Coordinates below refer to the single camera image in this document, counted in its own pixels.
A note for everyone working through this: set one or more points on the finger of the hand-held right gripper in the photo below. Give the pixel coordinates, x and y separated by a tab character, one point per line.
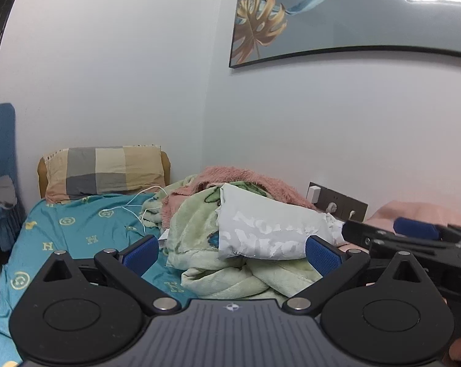
364	233
416	228

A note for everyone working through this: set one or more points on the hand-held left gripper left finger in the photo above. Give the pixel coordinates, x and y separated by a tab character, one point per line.
140	254

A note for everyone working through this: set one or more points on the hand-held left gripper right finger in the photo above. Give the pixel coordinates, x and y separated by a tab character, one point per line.
322	256

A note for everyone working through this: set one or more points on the white shirt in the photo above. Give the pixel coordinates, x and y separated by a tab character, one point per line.
261	221

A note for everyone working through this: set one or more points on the pale pink cloth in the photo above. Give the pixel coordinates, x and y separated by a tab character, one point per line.
425	210

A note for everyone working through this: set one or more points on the green fleece blanket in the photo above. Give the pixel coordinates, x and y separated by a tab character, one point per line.
200	237

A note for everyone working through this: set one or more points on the white plug adapter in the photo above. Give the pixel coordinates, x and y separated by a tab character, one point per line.
314	194

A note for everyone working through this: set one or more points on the teal printed bed sheet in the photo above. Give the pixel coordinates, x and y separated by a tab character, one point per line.
73	229

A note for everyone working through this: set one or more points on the plaid pillow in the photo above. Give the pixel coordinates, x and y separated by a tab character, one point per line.
100	172

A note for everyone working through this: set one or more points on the pink fleece blanket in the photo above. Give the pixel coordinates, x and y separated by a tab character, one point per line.
234	174

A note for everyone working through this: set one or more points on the grey cloth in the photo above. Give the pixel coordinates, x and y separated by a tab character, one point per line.
1	193

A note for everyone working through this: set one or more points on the blue covered chair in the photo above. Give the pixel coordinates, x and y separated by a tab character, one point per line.
1	133

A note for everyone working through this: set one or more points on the dark wall outlet panel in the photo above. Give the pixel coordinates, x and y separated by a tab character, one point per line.
341	200

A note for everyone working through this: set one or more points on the gold leaf wall picture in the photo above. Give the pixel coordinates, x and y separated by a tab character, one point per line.
349	15

